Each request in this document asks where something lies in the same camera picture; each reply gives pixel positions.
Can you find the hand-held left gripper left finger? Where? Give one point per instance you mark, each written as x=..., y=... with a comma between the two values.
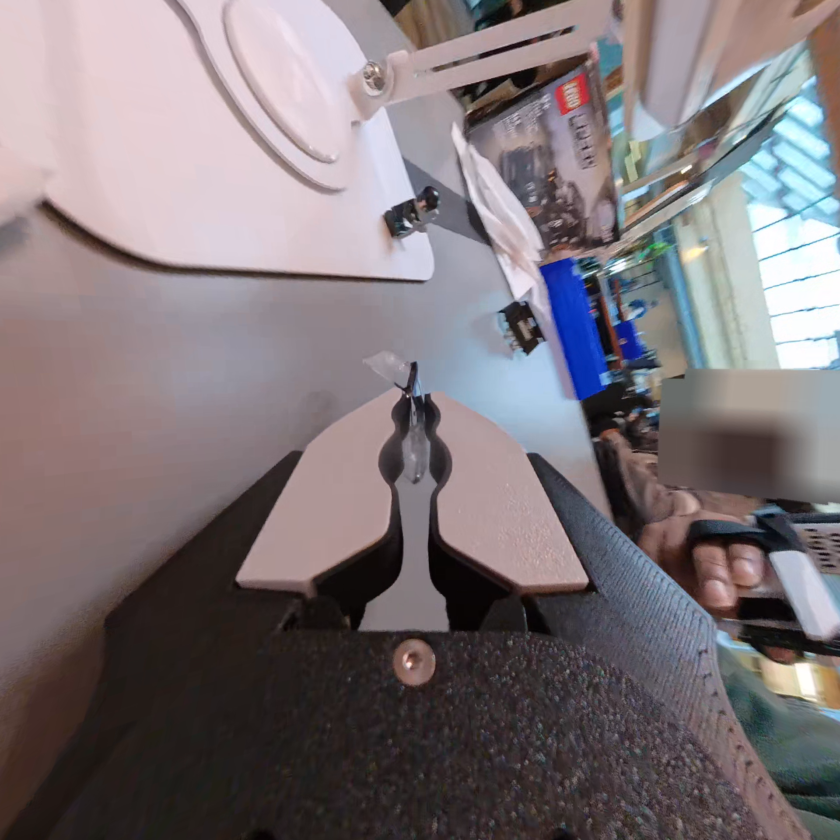
x=328, y=512

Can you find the white book stand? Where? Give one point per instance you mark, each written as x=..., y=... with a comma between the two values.
x=164, y=131

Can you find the person's right forearm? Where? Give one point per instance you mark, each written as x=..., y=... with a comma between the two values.
x=787, y=735

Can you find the black lego minifigure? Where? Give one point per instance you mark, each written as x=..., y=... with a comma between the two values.
x=413, y=213

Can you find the blue plastic bin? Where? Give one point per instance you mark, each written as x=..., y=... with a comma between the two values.
x=571, y=328

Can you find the black lego roof panel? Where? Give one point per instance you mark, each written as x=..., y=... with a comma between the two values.
x=522, y=328

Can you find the person's right hand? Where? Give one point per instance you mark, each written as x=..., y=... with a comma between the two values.
x=722, y=571

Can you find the crumpled white paper bag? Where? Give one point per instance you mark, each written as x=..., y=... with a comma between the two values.
x=508, y=249

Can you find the lego set box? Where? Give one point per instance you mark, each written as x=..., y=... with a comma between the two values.
x=558, y=164

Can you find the clear lego windshield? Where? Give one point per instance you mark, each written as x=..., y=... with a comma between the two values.
x=415, y=453

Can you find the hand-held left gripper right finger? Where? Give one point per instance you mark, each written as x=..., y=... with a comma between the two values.
x=505, y=518

